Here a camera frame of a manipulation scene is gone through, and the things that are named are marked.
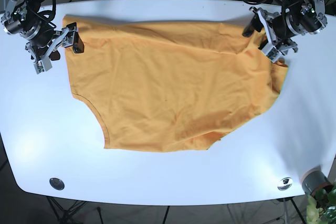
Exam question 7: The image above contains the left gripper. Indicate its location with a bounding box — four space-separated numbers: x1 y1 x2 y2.
242 0 328 63

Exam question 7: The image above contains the green potted plant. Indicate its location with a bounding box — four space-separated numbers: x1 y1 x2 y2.
306 184 335 224

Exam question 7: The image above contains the left silver table grommet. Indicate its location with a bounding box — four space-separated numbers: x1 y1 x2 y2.
49 177 65 190

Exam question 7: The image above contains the orange T-shirt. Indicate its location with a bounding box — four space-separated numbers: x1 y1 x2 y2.
63 16 288 152

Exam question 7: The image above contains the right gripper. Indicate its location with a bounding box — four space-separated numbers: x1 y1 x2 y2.
1 0 85 74

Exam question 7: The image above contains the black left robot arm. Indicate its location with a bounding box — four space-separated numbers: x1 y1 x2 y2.
242 0 328 63

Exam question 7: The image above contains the grey plant pot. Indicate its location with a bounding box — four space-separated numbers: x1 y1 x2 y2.
300 166 332 196

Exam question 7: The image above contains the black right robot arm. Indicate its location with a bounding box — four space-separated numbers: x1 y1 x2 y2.
1 0 85 73

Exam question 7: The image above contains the silver table grommet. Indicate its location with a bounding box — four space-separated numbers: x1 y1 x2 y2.
49 177 65 190
277 177 293 191

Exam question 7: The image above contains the right silver table grommet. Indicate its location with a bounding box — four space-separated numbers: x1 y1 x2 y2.
277 177 293 191

